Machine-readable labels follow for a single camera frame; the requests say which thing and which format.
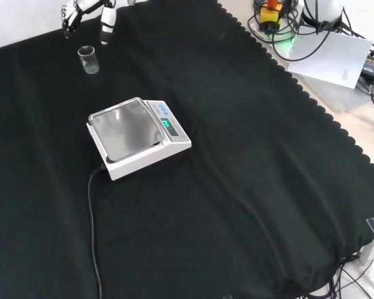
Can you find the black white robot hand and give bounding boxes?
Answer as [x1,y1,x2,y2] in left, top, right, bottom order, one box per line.
[61,0,138,46]

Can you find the small clear glass beaker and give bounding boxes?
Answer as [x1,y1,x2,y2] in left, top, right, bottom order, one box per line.
[77,45,100,75]

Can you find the white electronic balance steel pan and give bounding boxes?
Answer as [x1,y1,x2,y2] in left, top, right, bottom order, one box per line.
[86,97,193,181]

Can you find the yellow stop button box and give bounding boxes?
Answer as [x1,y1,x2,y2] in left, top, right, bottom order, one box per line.
[259,0,284,34]

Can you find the black bench cloth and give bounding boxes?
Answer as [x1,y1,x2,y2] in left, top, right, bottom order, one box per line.
[0,0,374,299]

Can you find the white paper sheet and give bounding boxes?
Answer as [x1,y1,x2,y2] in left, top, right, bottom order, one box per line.
[287,31,374,90]

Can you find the pale grey board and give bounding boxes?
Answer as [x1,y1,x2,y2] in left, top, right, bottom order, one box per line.
[267,37,374,113]

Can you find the black balance power cable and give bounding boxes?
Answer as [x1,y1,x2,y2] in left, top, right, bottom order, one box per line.
[87,164,107,299]

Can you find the black cable over paper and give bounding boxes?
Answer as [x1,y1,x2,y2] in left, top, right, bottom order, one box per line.
[271,0,369,62]

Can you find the silver metal bracket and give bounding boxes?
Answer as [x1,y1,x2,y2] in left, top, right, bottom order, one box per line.
[357,217,374,266]

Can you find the black floor cables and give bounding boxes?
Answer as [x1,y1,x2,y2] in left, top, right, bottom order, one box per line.
[326,245,374,299]

